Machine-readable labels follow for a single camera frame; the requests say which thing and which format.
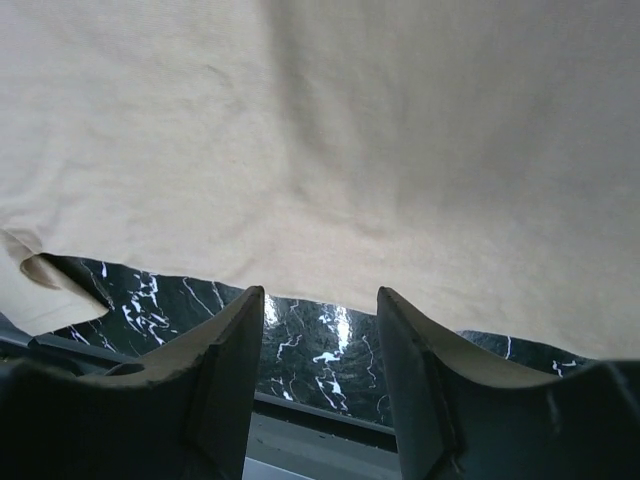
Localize beige t shirt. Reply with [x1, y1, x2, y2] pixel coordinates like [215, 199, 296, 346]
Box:
[1, 1, 639, 358]

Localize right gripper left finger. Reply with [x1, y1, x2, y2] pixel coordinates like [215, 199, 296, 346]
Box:
[1, 286, 264, 479]

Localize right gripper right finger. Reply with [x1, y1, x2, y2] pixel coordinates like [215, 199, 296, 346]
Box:
[377, 287, 639, 479]

